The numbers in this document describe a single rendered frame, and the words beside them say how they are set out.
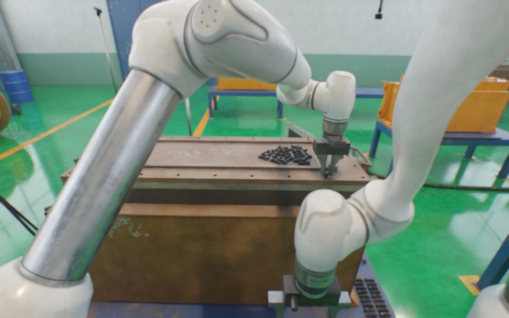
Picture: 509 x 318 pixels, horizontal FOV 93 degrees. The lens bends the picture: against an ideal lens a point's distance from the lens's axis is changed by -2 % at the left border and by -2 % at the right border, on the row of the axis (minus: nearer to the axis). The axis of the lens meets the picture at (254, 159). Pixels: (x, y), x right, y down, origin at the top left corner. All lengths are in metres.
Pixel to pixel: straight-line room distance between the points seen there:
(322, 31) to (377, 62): 2.47
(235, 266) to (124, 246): 0.50
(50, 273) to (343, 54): 10.42
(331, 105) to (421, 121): 0.60
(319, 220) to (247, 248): 0.71
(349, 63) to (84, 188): 10.47
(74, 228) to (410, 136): 0.50
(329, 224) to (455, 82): 0.29
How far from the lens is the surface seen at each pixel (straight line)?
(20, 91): 10.13
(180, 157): 1.22
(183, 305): 1.52
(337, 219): 0.48
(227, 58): 0.40
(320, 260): 0.53
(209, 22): 0.39
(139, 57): 0.50
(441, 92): 0.30
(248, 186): 1.02
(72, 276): 0.53
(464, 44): 0.28
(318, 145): 0.97
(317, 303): 0.69
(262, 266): 1.23
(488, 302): 0.54
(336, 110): 0.91
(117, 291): 1.56
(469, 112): 4.60
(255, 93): 6.03
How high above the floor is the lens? 1.89
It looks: 27 degrees down
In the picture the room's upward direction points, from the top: 1 degrees clockwise
